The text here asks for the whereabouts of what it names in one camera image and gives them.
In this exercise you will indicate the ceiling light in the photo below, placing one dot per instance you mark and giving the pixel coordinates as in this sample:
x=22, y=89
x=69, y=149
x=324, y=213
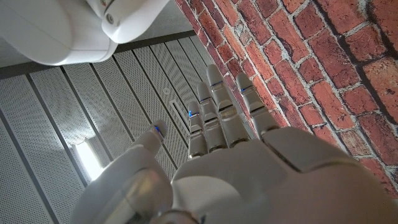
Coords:
x=88, y=158

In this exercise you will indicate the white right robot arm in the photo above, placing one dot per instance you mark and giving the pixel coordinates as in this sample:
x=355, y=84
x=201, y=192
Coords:
x=46, y=31

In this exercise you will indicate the red brick printed backdrop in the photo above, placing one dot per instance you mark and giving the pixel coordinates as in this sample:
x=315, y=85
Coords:
x=311, y=62

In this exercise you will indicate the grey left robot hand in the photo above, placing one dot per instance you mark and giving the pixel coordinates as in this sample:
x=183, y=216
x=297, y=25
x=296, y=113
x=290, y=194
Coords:
x=248, y=180

